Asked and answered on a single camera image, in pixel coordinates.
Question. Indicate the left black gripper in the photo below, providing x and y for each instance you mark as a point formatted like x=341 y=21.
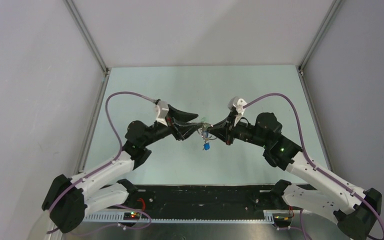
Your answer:
x=181 y=132

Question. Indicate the left aluminium frame post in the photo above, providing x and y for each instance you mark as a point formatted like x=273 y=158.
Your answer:
x=85 y=33

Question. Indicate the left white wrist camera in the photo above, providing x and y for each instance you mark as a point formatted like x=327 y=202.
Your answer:
x=161 y=110

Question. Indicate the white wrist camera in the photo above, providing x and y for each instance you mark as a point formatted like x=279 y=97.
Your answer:
x=161 y=110
x=237 y=104

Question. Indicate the large metal keyring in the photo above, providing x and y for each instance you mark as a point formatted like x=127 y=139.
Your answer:
x=204 y=133

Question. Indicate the white slotted cable duct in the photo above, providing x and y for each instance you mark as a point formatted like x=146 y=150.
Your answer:
x=127 y=217

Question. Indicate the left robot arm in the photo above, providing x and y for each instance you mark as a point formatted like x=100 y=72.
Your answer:
x=70 y=199

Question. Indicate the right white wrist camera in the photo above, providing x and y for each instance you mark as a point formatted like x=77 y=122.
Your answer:
x=237 y=104

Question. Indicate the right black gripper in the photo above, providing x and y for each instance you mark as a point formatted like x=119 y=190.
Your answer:
x=219 y=129

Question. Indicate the aluminium frame post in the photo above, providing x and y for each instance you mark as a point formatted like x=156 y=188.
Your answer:
x=320 y=33
x=85 y=33

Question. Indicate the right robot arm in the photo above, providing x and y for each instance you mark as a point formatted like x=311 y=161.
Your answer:
x=353 y=209

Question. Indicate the right aluminium frame post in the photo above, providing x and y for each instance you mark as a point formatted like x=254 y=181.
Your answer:
x=320 y=33

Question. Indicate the key with blue tag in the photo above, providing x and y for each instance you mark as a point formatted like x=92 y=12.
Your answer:
x=206 y=146

